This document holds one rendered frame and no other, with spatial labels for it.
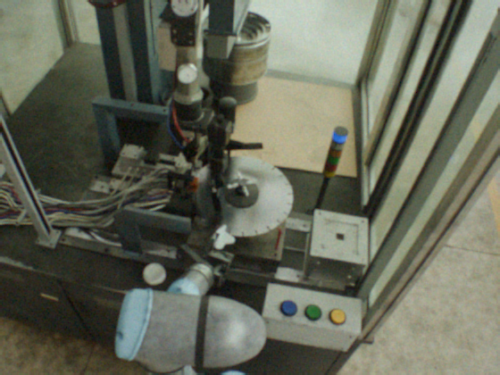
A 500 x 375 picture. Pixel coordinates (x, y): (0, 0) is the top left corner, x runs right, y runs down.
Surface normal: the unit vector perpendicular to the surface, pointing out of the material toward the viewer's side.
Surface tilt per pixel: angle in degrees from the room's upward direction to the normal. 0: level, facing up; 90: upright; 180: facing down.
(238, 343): 54
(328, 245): 0
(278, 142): 0
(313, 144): 0
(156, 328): 21
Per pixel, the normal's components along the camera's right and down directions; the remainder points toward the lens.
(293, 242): 0.07, -0.65
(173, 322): 0.06, -0.45
